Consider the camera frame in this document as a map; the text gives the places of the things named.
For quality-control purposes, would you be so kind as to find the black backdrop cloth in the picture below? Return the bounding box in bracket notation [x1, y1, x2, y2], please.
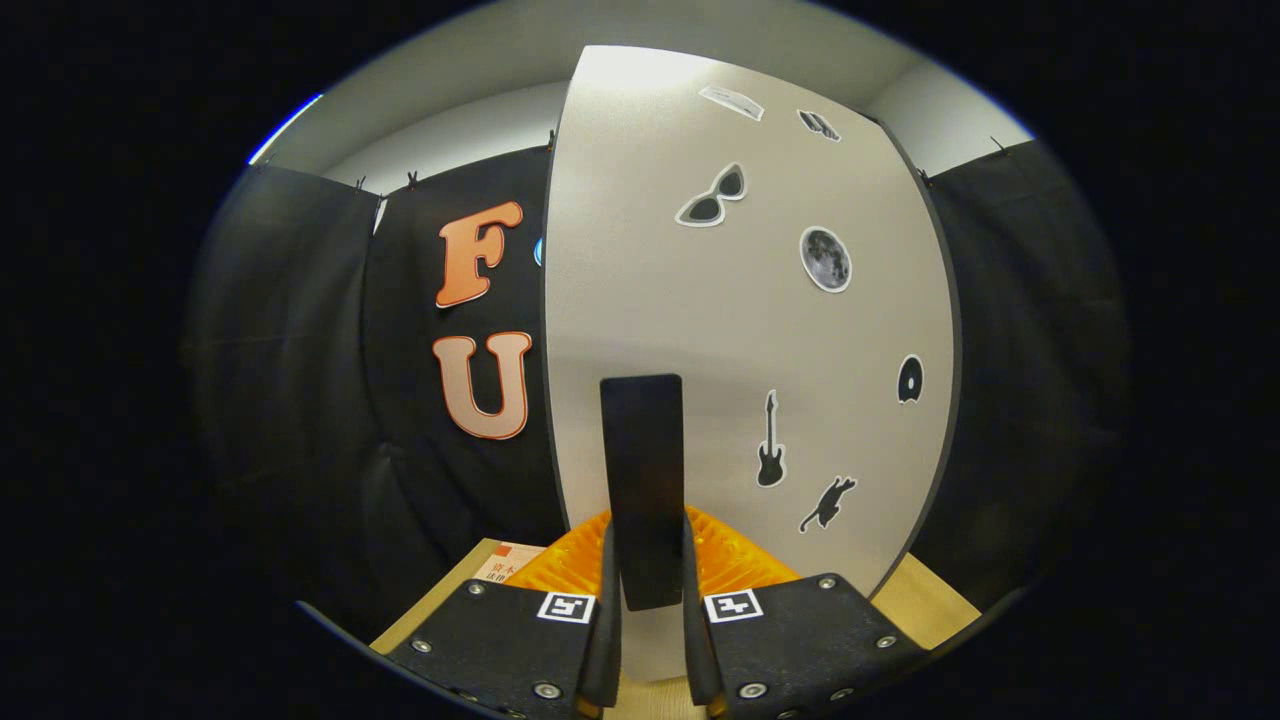
[180, 135, 1131, 641]

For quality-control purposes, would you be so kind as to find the white shoe cabinet door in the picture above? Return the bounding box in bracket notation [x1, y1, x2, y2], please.
[540, 45, 961, 681]

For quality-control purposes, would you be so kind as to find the ceiling light panel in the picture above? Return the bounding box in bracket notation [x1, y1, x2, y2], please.
[247, 93, 326, 166]

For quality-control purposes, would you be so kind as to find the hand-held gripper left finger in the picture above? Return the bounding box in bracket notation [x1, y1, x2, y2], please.
[388, 510, 623, 720]

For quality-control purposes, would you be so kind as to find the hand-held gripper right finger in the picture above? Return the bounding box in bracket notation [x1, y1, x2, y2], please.
[682, 505, 927, 720]

